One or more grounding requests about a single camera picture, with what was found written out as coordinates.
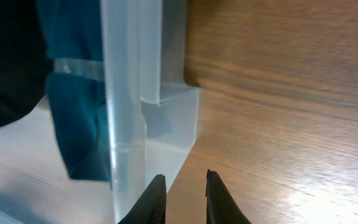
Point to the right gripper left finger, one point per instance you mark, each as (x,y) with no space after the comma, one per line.
(150,208)

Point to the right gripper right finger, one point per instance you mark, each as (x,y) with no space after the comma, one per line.
(221,207)

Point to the blue garment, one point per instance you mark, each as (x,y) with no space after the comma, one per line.
(75,87)

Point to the black garment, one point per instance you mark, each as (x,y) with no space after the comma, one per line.
(23,64)

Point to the clear plastic storage bin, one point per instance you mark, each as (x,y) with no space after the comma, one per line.
(152,119)

